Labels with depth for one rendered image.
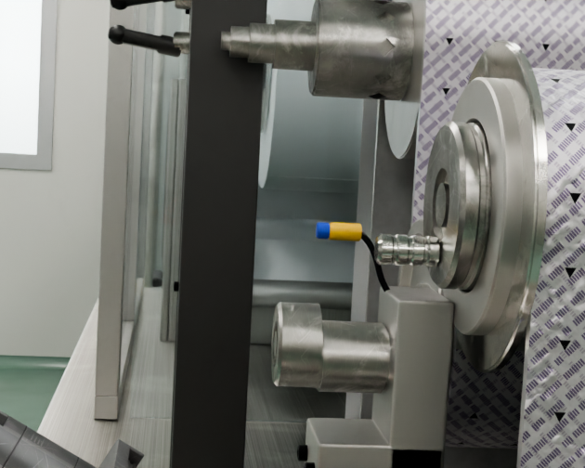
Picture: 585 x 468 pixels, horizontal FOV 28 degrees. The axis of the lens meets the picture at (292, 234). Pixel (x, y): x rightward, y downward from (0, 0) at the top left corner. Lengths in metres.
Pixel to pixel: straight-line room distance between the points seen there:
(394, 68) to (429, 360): 0.26
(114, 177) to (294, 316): 0.95
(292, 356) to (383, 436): 0.06
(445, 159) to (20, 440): 0.22
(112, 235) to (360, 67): 0.78
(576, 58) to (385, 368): 0.26
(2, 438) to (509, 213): 0.21
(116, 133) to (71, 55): 4.58
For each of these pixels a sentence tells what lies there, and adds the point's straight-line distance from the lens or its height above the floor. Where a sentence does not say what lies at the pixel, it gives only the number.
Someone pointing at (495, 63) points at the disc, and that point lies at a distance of 0.53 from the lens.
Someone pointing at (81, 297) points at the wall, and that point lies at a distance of 6.10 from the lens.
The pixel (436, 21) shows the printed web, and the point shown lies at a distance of 0.71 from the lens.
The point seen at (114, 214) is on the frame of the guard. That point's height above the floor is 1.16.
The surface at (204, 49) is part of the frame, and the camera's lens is 0.78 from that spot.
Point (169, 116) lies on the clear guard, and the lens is 1.48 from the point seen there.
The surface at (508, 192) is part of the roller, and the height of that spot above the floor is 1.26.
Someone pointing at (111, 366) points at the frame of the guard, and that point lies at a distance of 1.50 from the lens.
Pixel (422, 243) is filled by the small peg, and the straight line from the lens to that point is 0.52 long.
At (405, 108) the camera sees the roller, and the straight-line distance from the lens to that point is 0.76.
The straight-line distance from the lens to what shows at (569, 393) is 0.49.
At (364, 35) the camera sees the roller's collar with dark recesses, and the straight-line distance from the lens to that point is 0.74.
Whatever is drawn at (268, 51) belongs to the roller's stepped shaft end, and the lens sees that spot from 0.75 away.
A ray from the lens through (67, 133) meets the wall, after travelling 6.04.
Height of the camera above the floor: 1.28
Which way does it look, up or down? 5 degrees down
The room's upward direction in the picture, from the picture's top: 3 degrees clockwise
